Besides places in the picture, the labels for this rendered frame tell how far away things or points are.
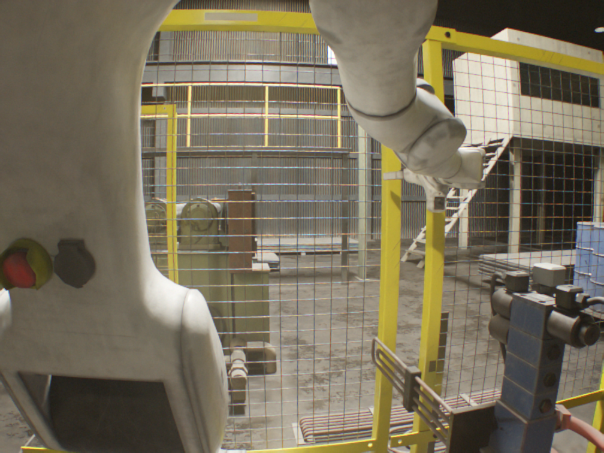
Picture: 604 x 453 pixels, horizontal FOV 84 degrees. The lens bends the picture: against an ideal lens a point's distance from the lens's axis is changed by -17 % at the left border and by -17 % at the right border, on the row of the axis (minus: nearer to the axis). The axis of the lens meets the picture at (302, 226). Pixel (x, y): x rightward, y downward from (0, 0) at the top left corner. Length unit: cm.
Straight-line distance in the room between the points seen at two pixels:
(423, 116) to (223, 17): 92
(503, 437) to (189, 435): 46
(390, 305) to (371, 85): 100
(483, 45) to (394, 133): 111
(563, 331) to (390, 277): 81
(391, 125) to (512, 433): 47
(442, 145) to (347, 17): 27
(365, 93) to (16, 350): 39
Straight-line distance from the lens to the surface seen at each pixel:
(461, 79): 1090
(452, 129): 51
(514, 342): 62
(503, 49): 158
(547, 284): 62
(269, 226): 1201
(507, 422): 66
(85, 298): 32
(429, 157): 52
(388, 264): 127
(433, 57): 140
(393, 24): 28
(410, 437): 154
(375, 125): 42
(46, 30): 21
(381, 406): 143
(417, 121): 46
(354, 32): 29
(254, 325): 303
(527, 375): 61
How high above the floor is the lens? 127
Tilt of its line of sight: 4 degrees down
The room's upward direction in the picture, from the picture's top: straight up
